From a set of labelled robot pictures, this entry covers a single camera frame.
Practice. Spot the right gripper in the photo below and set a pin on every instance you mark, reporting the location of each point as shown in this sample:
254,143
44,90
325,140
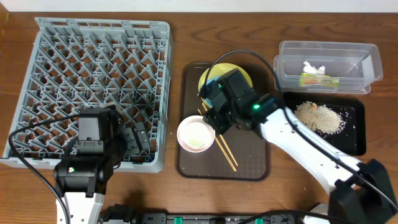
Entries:
211,117

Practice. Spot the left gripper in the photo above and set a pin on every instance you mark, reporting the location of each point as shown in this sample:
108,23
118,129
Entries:
132,146

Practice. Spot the yellow round plate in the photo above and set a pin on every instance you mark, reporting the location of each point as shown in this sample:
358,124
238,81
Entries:
217,71

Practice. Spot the pink bowl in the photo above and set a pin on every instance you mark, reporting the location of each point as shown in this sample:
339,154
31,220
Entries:
192,119

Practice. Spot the green snack wrapper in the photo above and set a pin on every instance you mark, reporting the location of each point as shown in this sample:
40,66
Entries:
308,79

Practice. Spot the white tissue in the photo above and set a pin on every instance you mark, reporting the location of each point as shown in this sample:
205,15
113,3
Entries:
313,70

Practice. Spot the food scraps pile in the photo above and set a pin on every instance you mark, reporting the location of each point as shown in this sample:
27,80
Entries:
319,118

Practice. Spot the light blue bowl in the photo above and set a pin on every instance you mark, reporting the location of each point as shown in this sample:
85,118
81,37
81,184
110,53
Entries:
211,92

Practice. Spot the white cup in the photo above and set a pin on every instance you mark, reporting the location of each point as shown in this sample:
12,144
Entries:
196,135

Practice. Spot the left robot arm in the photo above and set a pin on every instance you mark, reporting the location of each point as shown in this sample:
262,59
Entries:
81,176

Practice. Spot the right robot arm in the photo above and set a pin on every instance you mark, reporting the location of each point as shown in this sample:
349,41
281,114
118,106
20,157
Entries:
358,192

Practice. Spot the grey plastic dishwasher rack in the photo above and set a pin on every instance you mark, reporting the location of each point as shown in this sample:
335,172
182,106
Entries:
82,63

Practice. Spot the black waste tray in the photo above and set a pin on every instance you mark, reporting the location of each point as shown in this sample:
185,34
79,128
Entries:
352,140

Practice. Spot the upper wooden chopstick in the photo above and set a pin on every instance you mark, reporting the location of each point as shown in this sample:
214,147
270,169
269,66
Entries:
227,149

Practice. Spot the wooden chopstick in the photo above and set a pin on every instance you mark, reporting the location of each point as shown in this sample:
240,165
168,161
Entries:
222,148
227,149

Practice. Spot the lower wooden chopstick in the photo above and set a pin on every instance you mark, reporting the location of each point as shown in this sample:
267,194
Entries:
222,148

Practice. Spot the dark brown serving tray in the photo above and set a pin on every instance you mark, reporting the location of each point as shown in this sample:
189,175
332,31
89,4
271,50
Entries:
252,157

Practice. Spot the clear plastic bin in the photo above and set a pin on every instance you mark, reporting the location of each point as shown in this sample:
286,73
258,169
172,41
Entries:
356,65

